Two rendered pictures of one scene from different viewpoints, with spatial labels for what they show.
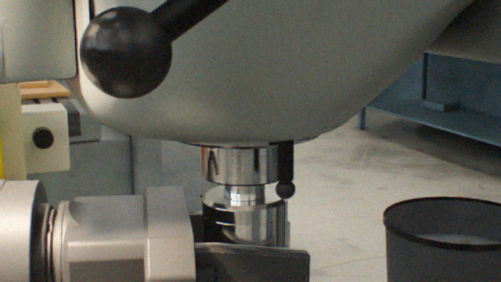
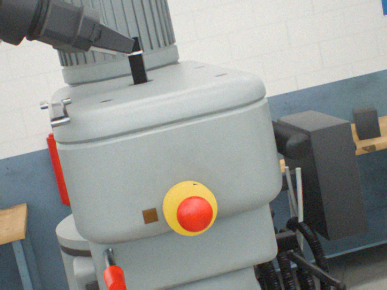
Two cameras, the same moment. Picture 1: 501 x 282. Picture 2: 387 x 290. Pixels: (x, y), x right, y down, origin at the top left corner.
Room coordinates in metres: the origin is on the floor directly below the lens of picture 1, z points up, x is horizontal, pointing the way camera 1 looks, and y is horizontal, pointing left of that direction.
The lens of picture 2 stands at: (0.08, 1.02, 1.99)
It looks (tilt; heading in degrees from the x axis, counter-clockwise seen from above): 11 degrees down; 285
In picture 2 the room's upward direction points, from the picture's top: 12 degrees counter-clockwise
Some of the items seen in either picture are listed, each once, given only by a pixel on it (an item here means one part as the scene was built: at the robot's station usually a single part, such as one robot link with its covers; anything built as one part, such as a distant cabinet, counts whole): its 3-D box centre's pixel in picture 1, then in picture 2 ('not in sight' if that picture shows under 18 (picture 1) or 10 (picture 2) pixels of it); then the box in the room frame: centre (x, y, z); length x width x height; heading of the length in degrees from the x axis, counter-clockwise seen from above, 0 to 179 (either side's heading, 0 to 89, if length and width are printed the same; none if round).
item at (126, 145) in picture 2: not in sight; (151, 136); (0.41, -0.01, 1.81); 0.47 x 0.26 x 0.16; 114
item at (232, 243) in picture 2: not in sight; (167, 217); (0.42, -0.04, 1.68); 0.34 x 0.24 x 0.10; 114
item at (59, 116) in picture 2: not in sight; (57, 110); (0.45, 0.20, 1.89); 0.24 x 0.04 x 0.01; 114
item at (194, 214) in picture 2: not in sight; (193, 213); (0.30, 0.24, 1.76); 0.04 x 0.03 x 0.04; 24
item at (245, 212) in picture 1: (244, 203); not in sight; (0.40, 0.00, 1.26); 0.05 x 0.05 x 0.01
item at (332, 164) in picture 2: not in sight; (323, 171); (0.21, -0.41, 1.62); 0.20 x 0.09 x 0.21; 114
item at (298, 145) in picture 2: not in sight; (247, 125); (0.28, -0.09, 1.79); 0.45 x 0.04 x 0.04; 114
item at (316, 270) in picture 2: not in sight; (314, 270); (0.21, -0.01, 1.58); 0.17 x 0.01 x 0.01; 120
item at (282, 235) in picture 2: not in sight; (270, 251); (0.28, -0.07, 1.59); 0.08 x 0.02 x 0.04; 24
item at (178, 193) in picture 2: not in sight; (189, 208); (0.31, 0.21, 1.76); 0.06 x 0.02 x 0.06; 24
